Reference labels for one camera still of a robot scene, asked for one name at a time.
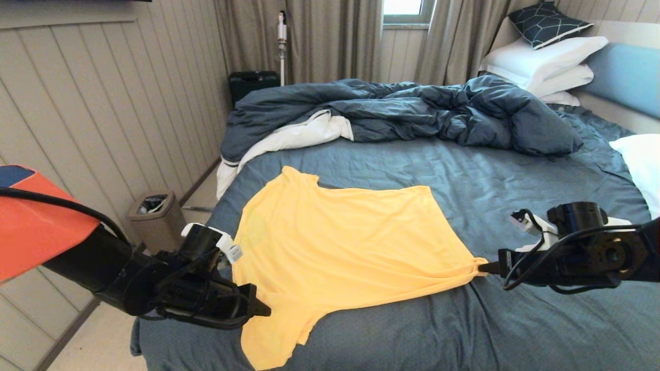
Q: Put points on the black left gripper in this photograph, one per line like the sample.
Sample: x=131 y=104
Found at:
x=201 y=293

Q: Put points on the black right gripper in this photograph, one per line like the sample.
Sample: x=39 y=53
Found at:
x=567 y=263

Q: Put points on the yellow t-shirt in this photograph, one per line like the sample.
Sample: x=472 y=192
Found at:
x=335 y=247

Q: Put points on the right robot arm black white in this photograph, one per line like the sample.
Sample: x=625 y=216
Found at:
x=650 y=252

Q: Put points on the grey metal bar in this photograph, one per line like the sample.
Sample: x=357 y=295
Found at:
x=198 y=209

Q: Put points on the bronze trash bin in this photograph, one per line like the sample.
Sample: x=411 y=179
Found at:
x=154 y=224

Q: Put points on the flat white remote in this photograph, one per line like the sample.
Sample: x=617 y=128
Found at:
x=621 y=222

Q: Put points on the white quilt with dark stripe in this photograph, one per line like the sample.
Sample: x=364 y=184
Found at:
x=294 y=136

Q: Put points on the dark blue duvet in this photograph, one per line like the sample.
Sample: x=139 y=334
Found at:
x=412 y=108

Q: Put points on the white pillow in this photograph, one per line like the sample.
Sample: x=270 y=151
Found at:
x=567 y=81
x=644 y=165
x=539 y=59
x=563 y=99

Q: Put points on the black hard case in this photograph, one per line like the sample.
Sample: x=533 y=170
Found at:
x=252 y=85

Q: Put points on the grey-beige curtain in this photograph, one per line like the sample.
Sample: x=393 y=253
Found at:
x=459 y=38
x=330 y=38

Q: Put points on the blue headboard cushion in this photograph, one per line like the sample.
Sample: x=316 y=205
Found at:
x=629 y=77

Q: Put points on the dark patterned cushion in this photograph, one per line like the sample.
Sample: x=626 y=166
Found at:
x=549 y=24

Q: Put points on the beige bed headboard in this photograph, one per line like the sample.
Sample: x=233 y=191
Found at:
x=631 y=31

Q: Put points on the white stick vacuum cleaner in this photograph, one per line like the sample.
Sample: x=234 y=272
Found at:
x=282 y=33

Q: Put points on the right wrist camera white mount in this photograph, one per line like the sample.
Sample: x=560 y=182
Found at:
x=523 y=222

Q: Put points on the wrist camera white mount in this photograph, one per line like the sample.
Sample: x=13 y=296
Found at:
x=232 y=252
x=523 y=222

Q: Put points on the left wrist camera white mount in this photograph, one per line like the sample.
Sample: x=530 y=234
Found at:
x=232 y=252

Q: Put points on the window with grey frame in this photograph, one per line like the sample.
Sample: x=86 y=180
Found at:
x=405 y=7

